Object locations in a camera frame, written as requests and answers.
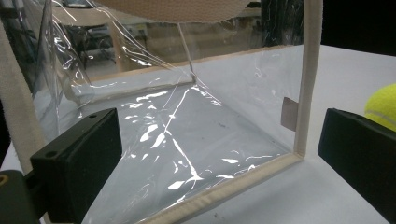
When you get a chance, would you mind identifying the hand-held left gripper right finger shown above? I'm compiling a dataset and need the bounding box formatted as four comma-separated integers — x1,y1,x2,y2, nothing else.
317,107,396,224

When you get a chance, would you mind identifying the clear plastic bag beige trim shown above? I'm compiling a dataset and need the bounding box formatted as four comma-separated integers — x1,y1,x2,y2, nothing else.
0,0,325,224

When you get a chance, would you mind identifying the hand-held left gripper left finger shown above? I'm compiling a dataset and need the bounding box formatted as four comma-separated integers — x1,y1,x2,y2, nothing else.
30,107,123,224

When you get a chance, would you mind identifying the yellow tennis ball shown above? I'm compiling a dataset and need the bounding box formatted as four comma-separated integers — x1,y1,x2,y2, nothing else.
363,82,396,133

